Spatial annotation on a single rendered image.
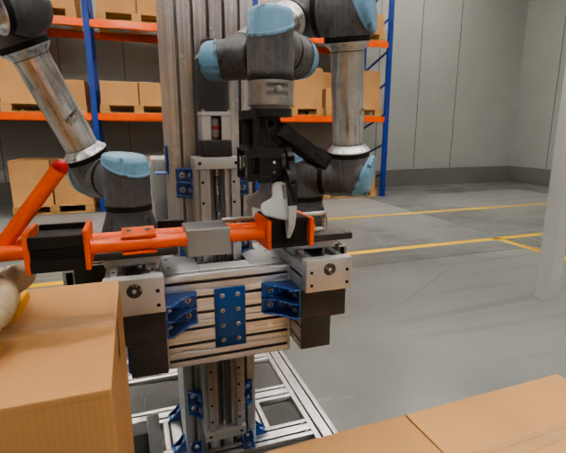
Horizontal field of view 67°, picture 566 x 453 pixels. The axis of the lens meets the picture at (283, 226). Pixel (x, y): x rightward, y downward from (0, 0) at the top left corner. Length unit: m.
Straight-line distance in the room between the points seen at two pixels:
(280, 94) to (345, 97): 0.48
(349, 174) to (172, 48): 0.61
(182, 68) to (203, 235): 0.74
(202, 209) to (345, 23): 0.62
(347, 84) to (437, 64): 10.48
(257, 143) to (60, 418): 0.46
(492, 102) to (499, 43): 1.43
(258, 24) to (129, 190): 0.59
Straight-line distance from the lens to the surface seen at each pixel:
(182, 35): 1.35
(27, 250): 0.68
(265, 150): 0.69
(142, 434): 1.23
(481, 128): 12.50
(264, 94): 0.70
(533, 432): 1.43
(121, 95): 7.81
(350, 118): 1.17
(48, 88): 1.22
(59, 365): 0.65
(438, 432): 1.33
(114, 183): 1.15
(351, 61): 1.16
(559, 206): 3.87
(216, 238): 0.69
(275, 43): 0.71
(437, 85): 11.59
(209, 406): 1.51
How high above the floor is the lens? 1.33
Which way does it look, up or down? 13 degrees down
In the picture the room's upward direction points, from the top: straight up
